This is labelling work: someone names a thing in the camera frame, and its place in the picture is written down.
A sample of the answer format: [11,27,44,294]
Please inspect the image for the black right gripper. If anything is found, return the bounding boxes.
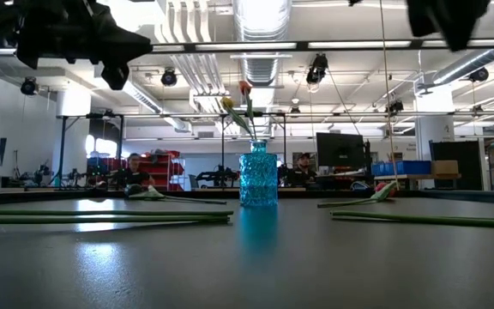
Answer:
[437,0,491,52]

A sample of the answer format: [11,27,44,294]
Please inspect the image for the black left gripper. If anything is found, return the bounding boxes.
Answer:
[17,0,154,70]

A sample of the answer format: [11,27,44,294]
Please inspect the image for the orange artificial tulip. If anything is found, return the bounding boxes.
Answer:
[0,205,234,217]
[238,80,257,142]

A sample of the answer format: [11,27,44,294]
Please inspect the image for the black artificial tulip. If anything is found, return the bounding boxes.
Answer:
[123,183,228,205]

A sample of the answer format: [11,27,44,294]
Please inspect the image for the blue glass vase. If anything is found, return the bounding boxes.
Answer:
[238,139,279,208]

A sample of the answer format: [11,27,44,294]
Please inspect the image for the person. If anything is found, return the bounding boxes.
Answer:
[117,152,157,191]
[286,151,320,189]

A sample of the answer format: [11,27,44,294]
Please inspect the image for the black board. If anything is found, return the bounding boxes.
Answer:
[428,140,485,191]

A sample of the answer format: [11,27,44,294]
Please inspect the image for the red tool cart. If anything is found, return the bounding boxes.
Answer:
[137,148,186,192]

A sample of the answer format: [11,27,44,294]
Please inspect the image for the brown cardboard box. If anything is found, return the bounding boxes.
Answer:
[431,160,460,176]

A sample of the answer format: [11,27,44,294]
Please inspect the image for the blue plastic bin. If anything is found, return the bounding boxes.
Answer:
[395,160,433,176]
[371,161,398,177]

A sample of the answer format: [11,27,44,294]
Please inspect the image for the wooden table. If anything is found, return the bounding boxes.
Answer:
[373,173,462,181]

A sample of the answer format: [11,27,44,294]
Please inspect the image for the black table mat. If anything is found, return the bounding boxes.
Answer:
[0,197,494,309]

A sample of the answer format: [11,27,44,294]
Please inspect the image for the silver ventilation duct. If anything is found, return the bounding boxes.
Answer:
[232,0,293,87]
[433,47,494,86]

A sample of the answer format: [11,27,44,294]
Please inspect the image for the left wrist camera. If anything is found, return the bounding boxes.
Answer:
[99,63,130,92]

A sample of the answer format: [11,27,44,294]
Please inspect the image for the thin beige hanging cord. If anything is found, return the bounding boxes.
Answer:
[377,0,400,191]

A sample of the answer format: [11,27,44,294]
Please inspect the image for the black metal frame stand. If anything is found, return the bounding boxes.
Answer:
[56,112,127,189]

